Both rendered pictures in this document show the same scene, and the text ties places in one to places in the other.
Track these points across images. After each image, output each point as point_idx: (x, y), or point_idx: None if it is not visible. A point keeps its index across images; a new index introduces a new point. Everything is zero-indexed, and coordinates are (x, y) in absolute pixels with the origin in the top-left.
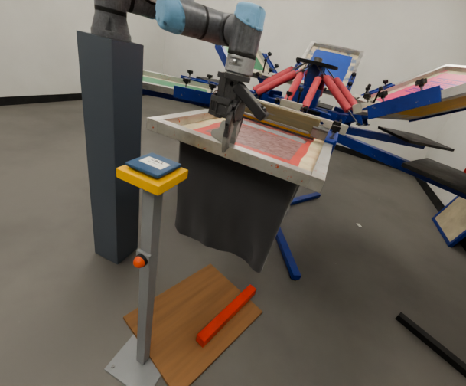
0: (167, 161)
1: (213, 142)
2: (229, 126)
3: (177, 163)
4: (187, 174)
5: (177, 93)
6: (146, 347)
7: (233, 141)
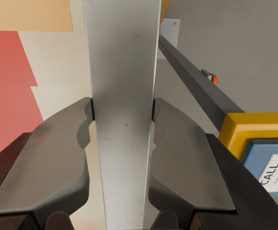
0: (256, 166)
1: (148, 157)
2: (264, 190)
3: (256, 149)
4: (237, 118)
5: None
6: (164, 39)
7: (86, 114)
